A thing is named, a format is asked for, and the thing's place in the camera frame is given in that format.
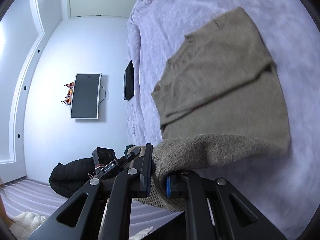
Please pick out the brown knit sweater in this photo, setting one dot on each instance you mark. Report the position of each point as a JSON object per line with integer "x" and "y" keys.
{"x": 219, "y": 100}

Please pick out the white crumpled garment on floor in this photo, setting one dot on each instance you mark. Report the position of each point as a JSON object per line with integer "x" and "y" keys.
{"x": 26, "y": 223}

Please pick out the black jacket on floor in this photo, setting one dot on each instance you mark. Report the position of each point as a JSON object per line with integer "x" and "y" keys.
{"x": 65, "y": 180}

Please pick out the colourful wall decoration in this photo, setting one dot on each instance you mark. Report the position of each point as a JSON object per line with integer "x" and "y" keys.
{"x": 68, "y": 98}

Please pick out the wall-mounted television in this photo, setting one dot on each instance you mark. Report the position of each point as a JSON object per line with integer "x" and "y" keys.
{"x": 85, "y": 97}

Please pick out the dark green folded clothes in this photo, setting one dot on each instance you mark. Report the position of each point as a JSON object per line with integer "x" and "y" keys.
{"x": 127, "y": 148}

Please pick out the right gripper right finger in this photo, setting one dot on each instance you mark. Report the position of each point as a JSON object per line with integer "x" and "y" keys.
{"x": 215, "y": 209}

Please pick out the black folded garment on bed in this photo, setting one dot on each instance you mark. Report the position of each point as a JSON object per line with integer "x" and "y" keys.
{"x": 129, "y": 82}

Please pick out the lavender bed blanket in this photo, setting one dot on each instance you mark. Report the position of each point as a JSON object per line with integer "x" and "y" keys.
{"x": 285, "y": 188}

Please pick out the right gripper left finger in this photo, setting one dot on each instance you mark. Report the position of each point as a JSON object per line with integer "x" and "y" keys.
{"x": 101, "y": 208}

